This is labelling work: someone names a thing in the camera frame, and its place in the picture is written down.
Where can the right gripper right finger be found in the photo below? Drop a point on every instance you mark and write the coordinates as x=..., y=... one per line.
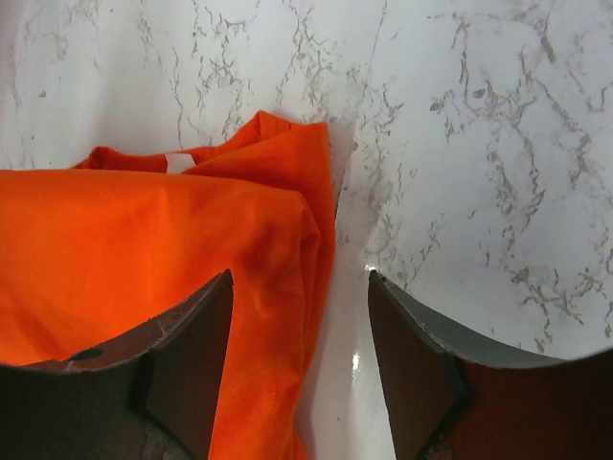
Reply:
x=453, y=393

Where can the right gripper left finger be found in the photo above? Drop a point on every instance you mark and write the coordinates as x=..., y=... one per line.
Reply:
x=149, y=393

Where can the orange t shirt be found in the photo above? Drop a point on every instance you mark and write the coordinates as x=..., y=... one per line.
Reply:
x=90, y=252

